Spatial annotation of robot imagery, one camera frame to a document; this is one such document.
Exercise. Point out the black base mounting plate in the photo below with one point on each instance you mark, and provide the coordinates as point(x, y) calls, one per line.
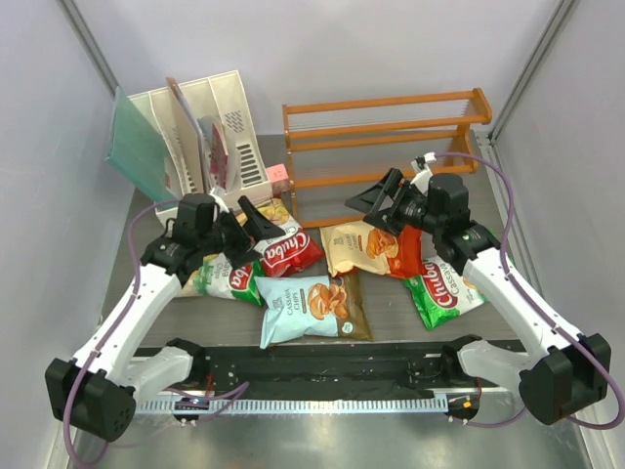
point(329, 372)

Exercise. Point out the small pink box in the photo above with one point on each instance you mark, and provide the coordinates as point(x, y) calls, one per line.
point(279, 179)

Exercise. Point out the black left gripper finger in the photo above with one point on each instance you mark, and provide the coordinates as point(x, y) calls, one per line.
point(256, 224)
point(241, 254)

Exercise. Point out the brown flat board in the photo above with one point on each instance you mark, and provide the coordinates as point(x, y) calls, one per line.
point(190, 136)

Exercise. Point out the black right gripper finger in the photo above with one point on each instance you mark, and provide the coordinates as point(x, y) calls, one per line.
point(381, 220)
point(370, 201)

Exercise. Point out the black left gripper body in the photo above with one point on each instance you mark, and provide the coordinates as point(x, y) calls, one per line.
point(226, 228)

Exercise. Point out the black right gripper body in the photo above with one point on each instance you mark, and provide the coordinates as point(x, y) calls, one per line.
point(413, 209)

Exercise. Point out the green chuba bag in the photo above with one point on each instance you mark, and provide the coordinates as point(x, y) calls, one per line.
point(441, 295)
point(217, 278)

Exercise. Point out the red Chuba chips bag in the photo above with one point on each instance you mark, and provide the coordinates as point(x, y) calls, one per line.
point(290, 253)

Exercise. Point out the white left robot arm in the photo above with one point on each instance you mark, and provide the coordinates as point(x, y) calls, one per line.
point(98, 389)

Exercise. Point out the cream plastic file organizer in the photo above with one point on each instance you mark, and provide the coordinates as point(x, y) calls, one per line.
point(222, 96)

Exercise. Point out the pink patterned booklet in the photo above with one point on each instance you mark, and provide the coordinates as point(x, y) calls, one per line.
point(224, 157)

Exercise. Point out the orange wooden shelf rack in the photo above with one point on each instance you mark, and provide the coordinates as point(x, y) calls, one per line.
point(337, 149)

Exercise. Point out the teal green folder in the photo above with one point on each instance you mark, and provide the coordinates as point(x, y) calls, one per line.
point(137, 148)

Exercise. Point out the green Chuba bag left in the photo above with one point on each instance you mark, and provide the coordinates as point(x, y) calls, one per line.
point(217, 278)

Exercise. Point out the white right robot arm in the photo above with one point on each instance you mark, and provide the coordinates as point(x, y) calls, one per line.
point(560, 371)

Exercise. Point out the green Chuba bag right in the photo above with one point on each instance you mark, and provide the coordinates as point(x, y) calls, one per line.
point(441, 295)

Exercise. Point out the light blue cassava chips bag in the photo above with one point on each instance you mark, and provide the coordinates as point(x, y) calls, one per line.
point(320, 306)

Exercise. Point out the beige orange cassava chips bag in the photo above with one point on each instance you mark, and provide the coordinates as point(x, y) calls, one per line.
point(360, 246)

